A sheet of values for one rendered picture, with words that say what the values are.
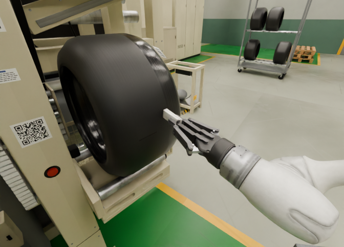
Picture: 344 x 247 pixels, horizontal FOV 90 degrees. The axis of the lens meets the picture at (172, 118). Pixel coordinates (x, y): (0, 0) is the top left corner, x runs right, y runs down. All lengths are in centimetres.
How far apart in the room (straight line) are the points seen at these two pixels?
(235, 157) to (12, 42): 57
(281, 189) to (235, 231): 137
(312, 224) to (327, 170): 18
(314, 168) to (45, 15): 106
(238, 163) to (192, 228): 133
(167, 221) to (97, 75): 142
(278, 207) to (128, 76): 46
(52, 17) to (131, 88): 57
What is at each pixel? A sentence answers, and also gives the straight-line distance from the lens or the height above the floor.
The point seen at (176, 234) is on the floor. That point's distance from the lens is 166.
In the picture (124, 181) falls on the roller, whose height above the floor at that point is 91.
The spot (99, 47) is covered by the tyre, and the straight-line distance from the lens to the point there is 58.
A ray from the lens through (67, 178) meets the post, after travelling 75.
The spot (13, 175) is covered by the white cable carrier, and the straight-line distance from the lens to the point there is 70.
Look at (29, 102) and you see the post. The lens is 59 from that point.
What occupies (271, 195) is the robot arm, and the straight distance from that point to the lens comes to 40.
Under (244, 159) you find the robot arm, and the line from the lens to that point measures 41.
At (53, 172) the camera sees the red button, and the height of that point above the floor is 106.
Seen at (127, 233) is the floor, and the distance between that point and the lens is 170.
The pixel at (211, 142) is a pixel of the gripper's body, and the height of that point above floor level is 122.
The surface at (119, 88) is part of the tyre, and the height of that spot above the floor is 133.
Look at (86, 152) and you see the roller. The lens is 98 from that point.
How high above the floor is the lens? 150
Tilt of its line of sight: 30 degrees down
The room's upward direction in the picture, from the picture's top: straight up
